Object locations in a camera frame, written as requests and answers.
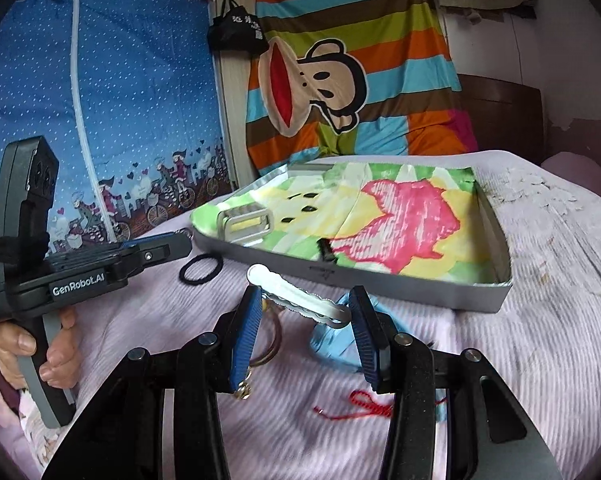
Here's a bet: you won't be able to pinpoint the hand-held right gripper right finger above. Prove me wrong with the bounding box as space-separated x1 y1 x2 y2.
349 286 566 480

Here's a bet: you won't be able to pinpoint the black tote bag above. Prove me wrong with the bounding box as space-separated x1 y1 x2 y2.
207 0 270 57

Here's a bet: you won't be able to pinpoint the striped monkey printed blanket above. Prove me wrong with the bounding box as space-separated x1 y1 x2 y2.
244 0 482 172

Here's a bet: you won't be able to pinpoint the grey rectangular buckle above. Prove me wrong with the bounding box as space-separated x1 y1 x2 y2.
216 205 274 245

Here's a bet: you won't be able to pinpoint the black hair tie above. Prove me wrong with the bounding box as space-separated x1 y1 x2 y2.
178 254 225 286

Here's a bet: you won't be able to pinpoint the blue wrist watch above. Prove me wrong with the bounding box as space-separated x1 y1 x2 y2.
308 294 379 373

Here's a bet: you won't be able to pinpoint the red string bracelet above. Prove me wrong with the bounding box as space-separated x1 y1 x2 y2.
314 389 449 419

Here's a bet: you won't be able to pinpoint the pink ribbed bed sheet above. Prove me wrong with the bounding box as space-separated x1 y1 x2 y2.
10 149 601 480

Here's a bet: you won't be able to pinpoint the grey tray colourful lining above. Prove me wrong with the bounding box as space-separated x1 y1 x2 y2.
189 161 512 314

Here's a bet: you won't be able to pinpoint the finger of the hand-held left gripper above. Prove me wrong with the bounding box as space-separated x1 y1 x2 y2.
123 236 194 279
122 231 184 249

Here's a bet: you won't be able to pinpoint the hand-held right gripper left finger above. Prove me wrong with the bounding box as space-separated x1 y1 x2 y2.
40 285 266 480

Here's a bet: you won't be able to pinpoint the person's left hand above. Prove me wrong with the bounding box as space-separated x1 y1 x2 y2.
0 306 80 393

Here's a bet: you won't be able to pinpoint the dark wooden headboard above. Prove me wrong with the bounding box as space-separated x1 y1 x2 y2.
455 73 547 155

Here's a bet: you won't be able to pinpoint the colourful printed cloth lining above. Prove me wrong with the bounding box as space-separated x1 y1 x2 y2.
190 162 502 287

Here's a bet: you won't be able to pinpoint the light wooden cabinet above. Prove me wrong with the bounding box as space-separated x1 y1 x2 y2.
211 0 257 192

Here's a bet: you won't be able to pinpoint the white hair clip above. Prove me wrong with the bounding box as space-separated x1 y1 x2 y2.
247 263 353 330

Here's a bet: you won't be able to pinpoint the pink pillow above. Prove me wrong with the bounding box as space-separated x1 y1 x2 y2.
539 152 601 197

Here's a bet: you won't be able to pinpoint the blue dotted fabric wardrobe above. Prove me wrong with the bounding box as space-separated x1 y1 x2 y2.
0 0 237 281

